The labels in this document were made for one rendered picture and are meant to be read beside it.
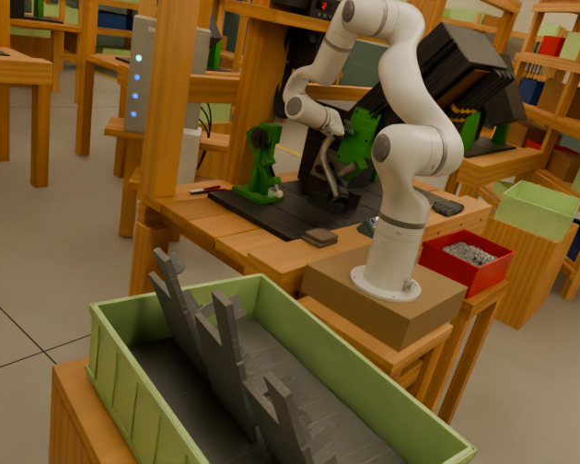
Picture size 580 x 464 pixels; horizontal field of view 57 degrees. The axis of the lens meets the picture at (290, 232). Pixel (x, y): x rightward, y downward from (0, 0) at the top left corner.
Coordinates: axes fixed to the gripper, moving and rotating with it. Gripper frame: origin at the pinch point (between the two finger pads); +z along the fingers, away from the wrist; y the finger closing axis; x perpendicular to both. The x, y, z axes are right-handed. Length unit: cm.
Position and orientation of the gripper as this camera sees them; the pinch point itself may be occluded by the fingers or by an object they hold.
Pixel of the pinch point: (342, 129)
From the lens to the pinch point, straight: 201.3
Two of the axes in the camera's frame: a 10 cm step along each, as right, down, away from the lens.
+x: -7.7, 3.7, 5.2
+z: 5.8, 0.8, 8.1
